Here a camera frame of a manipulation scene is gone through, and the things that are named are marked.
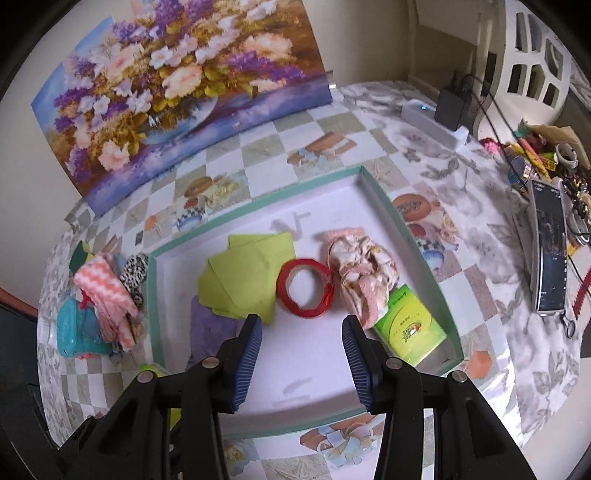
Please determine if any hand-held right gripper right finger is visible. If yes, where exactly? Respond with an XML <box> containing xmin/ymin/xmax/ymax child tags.
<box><xmin>342</xmin><ymin>315</ymin><xmax>539</xmax><ymax>480</ymax></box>

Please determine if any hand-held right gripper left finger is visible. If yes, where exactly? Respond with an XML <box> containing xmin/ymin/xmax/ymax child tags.
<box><xmin>58</xmin><ymin>314</ymin><xmax>264</xmax><ymax>480</ymax></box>

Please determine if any purple cloth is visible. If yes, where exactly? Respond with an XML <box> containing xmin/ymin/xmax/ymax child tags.
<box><xmin>187</xmin><ymin>295</ymin><xmax>243</xmax><ymax>370</ymax></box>

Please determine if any white tray with teal rim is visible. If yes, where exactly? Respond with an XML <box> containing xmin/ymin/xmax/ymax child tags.
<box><xmin>147</xmin><ymin>165</ymin><xmax>465</xmax><ymax>437</ymax></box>

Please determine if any red tape roll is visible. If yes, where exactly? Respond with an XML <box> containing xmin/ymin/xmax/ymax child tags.
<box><xmin>277</xmin><ymin>258</ymin><xmax>334</xmax><ymax>318</ymax></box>

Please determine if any lime green cloth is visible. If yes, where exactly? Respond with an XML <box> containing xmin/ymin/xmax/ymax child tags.
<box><xmin>198</xmin><ymin>232</ymin><xmax>296</xmax><ymax>322</ymax></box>

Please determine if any pink floral cloth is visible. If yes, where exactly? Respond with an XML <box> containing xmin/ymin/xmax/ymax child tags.
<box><xmin>318</xmin><ymin>226</ymin><xmax>400</xmax><ymax>329</ymax></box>

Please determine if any leopard print scrunchie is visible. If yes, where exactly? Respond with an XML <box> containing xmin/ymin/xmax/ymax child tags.
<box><xmin>117</xmin><ymin>253</ymin><xmax>151</xmax><ymax>305</ymax></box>

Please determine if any pink zigzag striped towel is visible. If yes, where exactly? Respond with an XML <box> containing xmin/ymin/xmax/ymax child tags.
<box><xmin>74</xmin><ymin>253</ymin><xmax>141</xmax><ymax>352</ymax></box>

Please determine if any grey floral tablecloth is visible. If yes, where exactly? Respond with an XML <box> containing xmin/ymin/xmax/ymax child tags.
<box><xmin>337</xmin><ymin>79</ymin><xmax>591</xmax><ymax>446</ymax></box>

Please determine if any teal plastic storage box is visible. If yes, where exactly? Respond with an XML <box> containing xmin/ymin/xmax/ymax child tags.
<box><xmin>56</xmin><ymin>295</ymin><xmax>114</xmax><ymax>360</ymax></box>

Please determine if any checkered printed tablecloth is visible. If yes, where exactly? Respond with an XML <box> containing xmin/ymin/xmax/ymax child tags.
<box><xmin>39</xmin><ymin>85</ymin><xmax>467</xmax><ymax>480</ymax></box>

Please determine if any dark cabinet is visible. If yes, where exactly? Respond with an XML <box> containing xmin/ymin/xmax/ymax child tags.
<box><xmin>0</xmin><ymin>288</ymin><xmax>44</xmax><ymax>462</ymax></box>

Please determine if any white power strip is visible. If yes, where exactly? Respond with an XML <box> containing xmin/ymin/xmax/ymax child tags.
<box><xmin>401</xmin><ymin>99</ymin><xmax>469</xmax><ymax>148</ymax></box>

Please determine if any pile of small colourful items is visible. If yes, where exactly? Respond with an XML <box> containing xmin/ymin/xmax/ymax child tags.
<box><xmin>480</xmin><ymin>117</ymin><xmax>591</xmax><ymax>259</ymax></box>

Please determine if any black charger plug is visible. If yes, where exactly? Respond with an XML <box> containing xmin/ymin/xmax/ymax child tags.
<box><xmin>436</xmin><ymin>71</ymin><xmax>476</xmax><ymax>131</ymax></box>

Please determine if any flower bouquet painting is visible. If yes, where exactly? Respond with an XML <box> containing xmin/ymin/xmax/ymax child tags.
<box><xmin>30</xmin><ymin>0</ymin><xmax>334</xmax><ymax>217</ymax></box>

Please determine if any white tape roll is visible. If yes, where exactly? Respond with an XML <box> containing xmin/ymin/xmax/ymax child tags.
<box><xmin>556</xmin><ymin>142</ymin><xmax>581</xmax><ymax>169</ymax></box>

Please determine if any white lattice chair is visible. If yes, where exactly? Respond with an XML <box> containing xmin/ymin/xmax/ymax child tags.
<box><xmin>489</xmin><ymin>0</ymin><xmax>583</xmax><ymax>121</ymax></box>

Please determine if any black cable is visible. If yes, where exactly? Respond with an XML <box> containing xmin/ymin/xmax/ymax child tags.
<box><xmin>462</xmin><ymin>69</ymin><xmax>522</xmax><ymax>153</ymax></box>

